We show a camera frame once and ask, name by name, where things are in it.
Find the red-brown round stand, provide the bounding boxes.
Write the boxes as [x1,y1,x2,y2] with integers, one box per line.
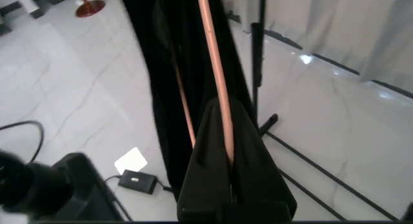
[75,0,106,18]

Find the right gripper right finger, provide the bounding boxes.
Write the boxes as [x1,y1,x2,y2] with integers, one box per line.
[230,97,297,222]

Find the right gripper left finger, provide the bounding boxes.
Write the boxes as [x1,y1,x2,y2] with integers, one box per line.
[176,97,234,222]

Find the black power adapter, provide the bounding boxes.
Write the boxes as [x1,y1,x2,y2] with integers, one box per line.
[117,168,159,196]

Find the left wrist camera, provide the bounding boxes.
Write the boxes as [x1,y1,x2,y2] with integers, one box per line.
[51,152,133,222]

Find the white curtain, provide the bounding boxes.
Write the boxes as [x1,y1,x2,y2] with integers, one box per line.
[222,0,413,89]

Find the black garment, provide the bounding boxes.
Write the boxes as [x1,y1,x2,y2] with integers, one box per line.
[118,0,259,201]

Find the black clothes rack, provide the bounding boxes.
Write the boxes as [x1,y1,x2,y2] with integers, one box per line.
[250,0,413,222]

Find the pink clothes hanger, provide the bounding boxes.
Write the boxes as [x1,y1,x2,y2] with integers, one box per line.
[170,0,235,165]

